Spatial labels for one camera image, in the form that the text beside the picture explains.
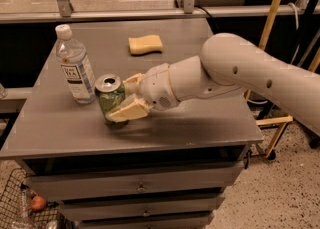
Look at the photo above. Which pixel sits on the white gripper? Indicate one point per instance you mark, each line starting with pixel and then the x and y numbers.
pixel 156 84

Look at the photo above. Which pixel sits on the green soda can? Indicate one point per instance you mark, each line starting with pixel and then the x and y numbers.
pixel 110 92

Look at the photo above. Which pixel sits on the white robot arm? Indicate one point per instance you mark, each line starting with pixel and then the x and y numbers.
pixel 226 66

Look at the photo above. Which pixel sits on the yellow sponge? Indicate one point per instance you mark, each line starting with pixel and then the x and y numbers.
pixel 145 44

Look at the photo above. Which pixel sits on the clear plastic water bottle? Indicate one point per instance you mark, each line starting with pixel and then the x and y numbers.
pixel 75 65

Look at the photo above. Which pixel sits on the grey drawer cabinet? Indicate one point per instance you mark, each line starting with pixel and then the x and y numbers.
pixel 54 135

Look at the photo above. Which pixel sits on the top grey drawer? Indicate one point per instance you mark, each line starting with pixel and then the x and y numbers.
pixel 131 182

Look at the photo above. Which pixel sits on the grey drawer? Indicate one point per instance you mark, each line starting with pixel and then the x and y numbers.
pixel 142 207
pixel 170 221
pixel 131 182

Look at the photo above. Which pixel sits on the middle grey drawer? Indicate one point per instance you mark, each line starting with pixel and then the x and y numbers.
pixel 142 207

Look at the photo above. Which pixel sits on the bottom grey drawer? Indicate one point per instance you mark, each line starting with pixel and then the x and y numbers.
pixel 170 221

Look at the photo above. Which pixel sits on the orange fruit in basket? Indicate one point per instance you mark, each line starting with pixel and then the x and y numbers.
pixel 38 203

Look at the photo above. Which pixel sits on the black wire basket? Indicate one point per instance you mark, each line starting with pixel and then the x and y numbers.
pixel 10 206

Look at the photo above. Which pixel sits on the yellow wooden frame stand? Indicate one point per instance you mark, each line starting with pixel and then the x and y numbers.
pixel 302 41

